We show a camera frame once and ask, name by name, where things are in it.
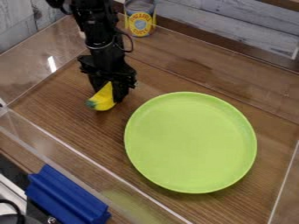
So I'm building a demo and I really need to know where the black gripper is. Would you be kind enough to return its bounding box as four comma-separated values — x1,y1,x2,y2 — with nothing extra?
78,45,137,103

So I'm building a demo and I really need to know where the yellow toy banana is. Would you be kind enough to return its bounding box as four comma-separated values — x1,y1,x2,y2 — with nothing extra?
87,82,117,111

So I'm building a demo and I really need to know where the black cable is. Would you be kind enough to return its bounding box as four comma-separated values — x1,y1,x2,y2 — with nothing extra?
0,199,27,224

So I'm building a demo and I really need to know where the blue plastic clamp block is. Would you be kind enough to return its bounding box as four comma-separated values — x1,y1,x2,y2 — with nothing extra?
26,164,111,224

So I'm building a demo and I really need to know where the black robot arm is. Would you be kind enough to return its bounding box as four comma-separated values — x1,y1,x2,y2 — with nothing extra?
46,0,137,103

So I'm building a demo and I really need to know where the green round plate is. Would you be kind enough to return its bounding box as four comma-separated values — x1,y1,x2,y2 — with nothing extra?
125,92,258,193

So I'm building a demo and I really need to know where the clear acrylic enclosure wall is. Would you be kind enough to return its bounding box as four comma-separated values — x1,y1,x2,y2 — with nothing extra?
0,99,193,224

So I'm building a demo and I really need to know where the yellow labelled tin can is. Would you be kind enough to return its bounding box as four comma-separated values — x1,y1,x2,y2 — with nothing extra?
125,0,157,38

